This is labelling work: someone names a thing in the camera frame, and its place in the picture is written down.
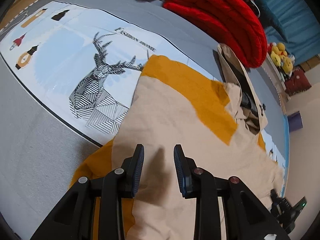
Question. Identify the red knitted blanket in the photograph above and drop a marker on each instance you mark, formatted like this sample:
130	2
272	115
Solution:
231	22

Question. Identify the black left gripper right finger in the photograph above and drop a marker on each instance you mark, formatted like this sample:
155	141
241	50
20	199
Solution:
185	172

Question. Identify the purple box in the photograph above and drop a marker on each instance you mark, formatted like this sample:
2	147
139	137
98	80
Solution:
295	121

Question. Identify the beige and mustard jacket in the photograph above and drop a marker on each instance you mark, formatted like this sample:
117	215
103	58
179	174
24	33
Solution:
175	104

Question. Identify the yellow plush toys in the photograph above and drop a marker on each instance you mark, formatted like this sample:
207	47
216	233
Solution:
281	58

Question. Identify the teal blue cushion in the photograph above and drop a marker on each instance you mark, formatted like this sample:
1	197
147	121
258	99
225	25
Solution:
293	23

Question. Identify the grey deer print bedsheet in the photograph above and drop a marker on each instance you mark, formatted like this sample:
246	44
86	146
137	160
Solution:
68	78

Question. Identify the dark red bag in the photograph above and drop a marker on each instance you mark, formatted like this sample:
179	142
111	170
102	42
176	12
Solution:
297	83

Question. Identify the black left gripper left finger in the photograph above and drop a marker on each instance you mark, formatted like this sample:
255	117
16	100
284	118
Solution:
132	167

